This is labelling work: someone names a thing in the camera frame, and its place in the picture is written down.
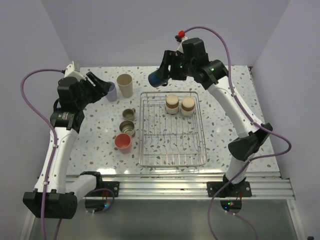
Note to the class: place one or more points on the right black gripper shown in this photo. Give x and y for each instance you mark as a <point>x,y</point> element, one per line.
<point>170,58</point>

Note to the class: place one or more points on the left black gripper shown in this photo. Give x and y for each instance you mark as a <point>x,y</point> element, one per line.
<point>100,90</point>

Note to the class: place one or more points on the dark blue mug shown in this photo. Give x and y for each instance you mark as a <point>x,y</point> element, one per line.
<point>155,81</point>

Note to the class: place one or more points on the small grey-green mug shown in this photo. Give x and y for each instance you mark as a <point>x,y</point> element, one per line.
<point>129,114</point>

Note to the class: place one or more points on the cream brown-banded cup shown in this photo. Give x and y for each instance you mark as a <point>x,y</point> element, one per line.
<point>172,104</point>
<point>187,106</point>

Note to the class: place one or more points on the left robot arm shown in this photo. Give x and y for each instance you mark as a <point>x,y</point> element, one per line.
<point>51,198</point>

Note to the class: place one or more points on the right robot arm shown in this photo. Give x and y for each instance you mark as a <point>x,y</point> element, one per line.
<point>192,60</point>

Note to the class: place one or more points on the purple plastic cup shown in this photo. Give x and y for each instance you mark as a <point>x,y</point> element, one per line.
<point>112,93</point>

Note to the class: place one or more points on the tall beige plastic cup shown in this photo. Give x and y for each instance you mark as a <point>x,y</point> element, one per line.
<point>125,83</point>

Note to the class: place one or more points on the red plastic cup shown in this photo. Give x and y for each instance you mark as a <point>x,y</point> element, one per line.
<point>123,142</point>

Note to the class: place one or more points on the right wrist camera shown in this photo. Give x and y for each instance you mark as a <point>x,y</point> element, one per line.
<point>180,38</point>

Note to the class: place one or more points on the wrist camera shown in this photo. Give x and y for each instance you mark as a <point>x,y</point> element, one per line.
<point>73,70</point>
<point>180,38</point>

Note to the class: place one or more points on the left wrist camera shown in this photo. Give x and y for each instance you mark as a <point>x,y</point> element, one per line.
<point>73,70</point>

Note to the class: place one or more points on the steel cup with handle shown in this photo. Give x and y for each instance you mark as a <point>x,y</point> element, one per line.
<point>128,127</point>

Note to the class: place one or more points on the wire dish rack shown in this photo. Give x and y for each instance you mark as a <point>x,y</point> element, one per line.
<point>170,140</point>

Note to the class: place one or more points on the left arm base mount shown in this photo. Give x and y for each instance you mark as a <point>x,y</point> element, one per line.
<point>108,189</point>

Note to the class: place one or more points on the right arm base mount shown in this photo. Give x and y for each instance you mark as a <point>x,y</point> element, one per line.
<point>242,189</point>

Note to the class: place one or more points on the aluminium rail frame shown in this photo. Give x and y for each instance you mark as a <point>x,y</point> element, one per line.
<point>193,186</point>

